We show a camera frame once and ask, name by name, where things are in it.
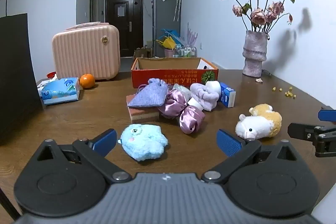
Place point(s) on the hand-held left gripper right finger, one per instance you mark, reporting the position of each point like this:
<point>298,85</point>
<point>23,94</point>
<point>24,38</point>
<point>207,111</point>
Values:
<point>228,144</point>

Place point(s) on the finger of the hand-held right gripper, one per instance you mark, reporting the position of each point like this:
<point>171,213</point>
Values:
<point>302,130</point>
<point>328,116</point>

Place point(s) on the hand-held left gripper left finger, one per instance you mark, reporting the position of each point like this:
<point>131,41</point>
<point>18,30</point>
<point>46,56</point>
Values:
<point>105,142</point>

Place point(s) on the white yellow hamster plush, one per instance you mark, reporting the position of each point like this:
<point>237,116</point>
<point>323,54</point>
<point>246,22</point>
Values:
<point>258,124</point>

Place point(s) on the blue plush toy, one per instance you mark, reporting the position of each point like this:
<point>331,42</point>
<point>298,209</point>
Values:
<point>143,141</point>

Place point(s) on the blue white carton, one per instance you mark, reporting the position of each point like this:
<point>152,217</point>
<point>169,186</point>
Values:
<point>226,95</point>

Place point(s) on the lavender fluffy towel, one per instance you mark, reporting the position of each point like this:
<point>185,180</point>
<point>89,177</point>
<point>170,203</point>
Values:
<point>204,95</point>

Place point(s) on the white roll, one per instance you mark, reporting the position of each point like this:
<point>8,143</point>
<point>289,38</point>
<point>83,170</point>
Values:
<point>214,86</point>

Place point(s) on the purple knit pouch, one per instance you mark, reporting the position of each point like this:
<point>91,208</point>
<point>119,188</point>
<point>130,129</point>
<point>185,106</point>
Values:
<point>149,95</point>

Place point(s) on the red cardboard box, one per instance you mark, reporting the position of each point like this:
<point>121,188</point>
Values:
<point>170,78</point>

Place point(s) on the scattered yellow crumbs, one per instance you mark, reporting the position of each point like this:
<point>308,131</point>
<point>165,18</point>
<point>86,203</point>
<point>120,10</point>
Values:
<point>288,94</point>

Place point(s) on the pink yellow sponge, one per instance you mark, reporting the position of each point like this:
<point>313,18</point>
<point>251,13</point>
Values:
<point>141,114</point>

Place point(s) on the orange fruit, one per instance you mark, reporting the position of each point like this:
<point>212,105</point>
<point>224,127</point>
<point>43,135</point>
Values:
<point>87,81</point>

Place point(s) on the fallen rose petal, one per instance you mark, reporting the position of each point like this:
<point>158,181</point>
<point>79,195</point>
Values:
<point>259,80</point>

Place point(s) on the blue tissue pack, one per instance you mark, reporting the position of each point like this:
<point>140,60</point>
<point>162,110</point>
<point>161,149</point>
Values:
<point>60,91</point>

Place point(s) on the red container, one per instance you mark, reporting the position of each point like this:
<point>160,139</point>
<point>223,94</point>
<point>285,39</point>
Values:
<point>51,75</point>

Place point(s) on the pink textured vase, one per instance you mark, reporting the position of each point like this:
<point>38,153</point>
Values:
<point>254,53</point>

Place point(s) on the pink ribbed suitcase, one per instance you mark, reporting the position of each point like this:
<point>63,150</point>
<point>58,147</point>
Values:
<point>84,53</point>

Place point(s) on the brown cardboard box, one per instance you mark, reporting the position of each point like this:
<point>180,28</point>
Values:
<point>141,53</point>

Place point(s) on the trolley rack with bottles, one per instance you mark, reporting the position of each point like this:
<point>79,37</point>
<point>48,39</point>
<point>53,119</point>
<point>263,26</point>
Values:
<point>186,52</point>

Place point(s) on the pink bucket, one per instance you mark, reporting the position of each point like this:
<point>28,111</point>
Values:
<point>169,53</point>

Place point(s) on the black panel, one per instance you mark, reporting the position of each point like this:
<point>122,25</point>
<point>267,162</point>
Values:
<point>15,77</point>

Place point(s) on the dark entrance door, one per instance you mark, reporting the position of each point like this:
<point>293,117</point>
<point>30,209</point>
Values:
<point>124,29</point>

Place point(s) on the blue yellow plastic bundle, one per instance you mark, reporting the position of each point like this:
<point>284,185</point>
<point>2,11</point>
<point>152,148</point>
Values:
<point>168,39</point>

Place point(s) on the white paper notice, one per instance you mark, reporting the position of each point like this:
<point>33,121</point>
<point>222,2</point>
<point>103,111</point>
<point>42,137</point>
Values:
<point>121,11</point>

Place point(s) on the grey refrigerator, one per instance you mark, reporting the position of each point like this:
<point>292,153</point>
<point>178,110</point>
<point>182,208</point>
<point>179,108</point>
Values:
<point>164,16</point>

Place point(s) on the white hanging umbrella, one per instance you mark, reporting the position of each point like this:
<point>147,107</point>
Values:
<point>177,6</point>

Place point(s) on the purple wall decoration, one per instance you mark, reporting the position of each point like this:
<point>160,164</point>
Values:
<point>191,36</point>

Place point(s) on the side door frame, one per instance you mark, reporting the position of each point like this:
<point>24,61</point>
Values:
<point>94,3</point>

